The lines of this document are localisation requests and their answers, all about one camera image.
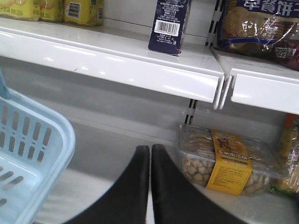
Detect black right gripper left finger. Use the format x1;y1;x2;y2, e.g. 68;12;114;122
66;146;150;224

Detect yellow snack packages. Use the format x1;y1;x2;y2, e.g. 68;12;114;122
0;0;105;27

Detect light blue plastic basket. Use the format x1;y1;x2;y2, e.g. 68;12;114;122
0;77;76;224

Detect dark blue Danisa cookie box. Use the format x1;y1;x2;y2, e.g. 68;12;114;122
148;0;192;56

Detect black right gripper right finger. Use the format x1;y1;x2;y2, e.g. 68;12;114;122
151;144;244;224

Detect white store shelving unit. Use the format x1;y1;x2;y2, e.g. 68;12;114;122
0;0;299;224

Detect large biscuit bag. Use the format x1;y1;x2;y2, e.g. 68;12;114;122
217;0;299;70

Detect clear cookie tub yellow label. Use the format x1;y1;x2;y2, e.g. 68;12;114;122
178;124;289;196

